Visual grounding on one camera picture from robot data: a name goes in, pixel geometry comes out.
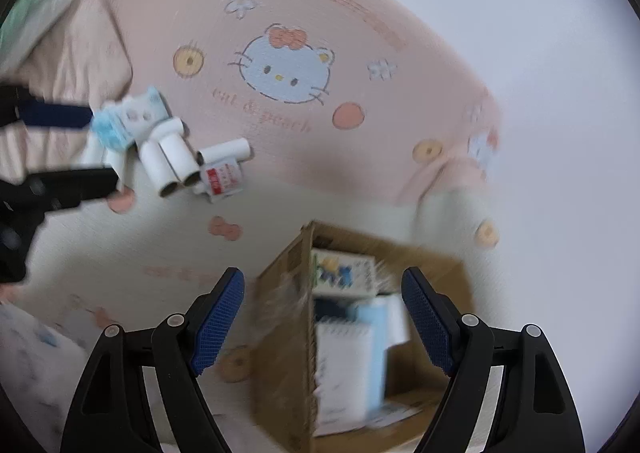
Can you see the pink cartoon cat blanket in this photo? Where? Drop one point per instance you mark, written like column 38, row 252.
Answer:
column 310, row 98

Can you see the white red label sachet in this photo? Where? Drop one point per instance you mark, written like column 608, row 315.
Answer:
column 222, row 180

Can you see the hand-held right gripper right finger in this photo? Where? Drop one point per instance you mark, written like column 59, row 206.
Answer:
column 430, row 318

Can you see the white cardboard tube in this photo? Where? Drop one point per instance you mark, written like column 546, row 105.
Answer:
column 155, row 165
column 227, row 150
column 177, row 153
column 92, row 153
column 116, row 165

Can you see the green plastic bag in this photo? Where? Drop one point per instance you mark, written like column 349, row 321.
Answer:
column 30, row 13

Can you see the light blue wipes packet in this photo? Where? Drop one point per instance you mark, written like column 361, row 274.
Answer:
column 132, row 115

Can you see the light blue booklet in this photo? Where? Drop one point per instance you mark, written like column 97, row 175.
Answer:
column 382, row 328

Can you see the white printed carton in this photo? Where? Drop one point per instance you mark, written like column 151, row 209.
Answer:
column 345, row 273

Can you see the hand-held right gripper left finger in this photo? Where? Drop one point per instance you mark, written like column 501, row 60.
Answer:
column 220, row 318

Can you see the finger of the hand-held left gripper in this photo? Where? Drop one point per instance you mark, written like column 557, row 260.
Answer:
column 55, row 115
column 75, row 185

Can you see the brown cardboard box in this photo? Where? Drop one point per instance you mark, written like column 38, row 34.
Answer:
column 285, row 333

